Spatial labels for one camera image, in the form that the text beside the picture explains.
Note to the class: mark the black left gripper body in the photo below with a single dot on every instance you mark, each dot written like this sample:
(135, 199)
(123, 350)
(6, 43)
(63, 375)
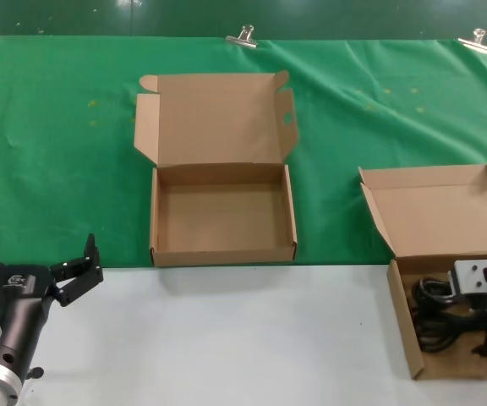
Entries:
(19, 304)

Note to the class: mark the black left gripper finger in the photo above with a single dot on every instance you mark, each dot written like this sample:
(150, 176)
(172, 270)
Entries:
(80, 270)

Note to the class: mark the small open cardboard box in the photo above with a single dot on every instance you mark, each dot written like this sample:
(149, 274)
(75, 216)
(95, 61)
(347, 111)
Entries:
(429, 211)

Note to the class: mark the large open cardboard box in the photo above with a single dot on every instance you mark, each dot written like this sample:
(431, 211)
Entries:
(218, 127)

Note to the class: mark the green table cloth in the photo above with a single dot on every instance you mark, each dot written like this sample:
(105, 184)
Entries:
(57, 148)

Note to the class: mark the silver binder clip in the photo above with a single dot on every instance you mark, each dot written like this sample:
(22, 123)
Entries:
(476, 42)
(241, 40)

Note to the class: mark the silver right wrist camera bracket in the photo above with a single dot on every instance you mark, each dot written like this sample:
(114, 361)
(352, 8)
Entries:
(472, 275)

